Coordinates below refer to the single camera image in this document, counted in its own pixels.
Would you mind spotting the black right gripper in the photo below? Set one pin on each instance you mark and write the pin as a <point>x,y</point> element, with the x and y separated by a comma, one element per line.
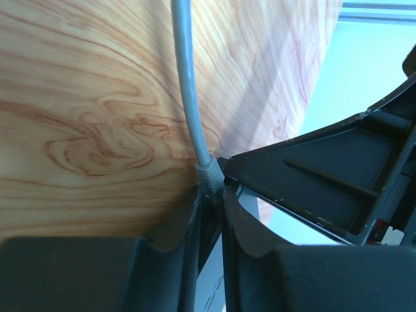
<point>355,181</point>

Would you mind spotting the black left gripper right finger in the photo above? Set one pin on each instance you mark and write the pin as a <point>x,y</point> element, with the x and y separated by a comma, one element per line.
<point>264,272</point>

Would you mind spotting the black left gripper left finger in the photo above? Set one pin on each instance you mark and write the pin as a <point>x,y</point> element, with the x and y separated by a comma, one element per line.
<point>154,272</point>

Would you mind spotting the black network switch box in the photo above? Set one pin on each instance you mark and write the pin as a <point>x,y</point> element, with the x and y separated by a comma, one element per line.
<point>221,260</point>

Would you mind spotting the right aluminium frame post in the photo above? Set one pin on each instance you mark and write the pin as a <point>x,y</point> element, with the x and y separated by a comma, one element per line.
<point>383,11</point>

